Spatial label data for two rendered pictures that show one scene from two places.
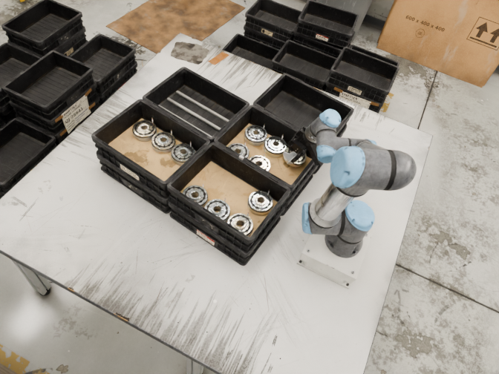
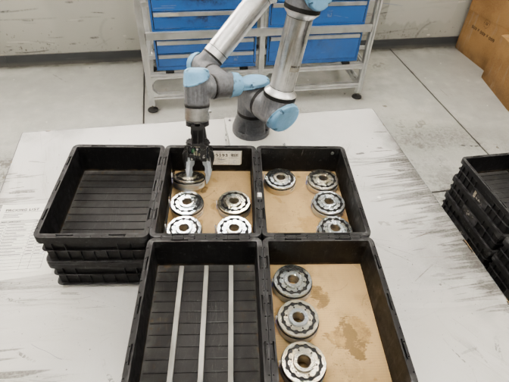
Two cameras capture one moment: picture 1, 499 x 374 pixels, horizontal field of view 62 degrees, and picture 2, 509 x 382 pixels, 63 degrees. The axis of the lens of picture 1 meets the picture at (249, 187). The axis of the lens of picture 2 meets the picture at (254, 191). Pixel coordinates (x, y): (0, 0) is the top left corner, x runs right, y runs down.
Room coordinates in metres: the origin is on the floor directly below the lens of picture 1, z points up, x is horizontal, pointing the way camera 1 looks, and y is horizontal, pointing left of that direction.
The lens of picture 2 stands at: (1.55, 0.81, 1.78)
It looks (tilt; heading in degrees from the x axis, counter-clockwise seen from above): 43 degrees down; 241
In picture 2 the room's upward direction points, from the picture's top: 3 degrees clockwise
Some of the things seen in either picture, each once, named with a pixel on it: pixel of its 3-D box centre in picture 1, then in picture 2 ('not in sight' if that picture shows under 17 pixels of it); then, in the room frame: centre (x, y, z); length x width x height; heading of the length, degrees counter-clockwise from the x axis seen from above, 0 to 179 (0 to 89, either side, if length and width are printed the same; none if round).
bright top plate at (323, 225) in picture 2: (194, 195); (335, 229); (0.93, 0.21, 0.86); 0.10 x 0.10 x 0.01
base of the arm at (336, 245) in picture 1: (346, 235); (251, 120); (0.89, -0.42, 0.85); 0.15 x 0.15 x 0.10
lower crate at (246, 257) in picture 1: (226, 211); not in sight; (0.95, 0.07, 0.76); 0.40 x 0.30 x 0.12; 65
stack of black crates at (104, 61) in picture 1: (102, 77); not in sight; (2.08, 1.11, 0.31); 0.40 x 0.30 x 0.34; 163
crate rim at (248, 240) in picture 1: (229, 189); (307, 189); (0.95, 0.07, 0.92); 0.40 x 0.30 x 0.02; 65
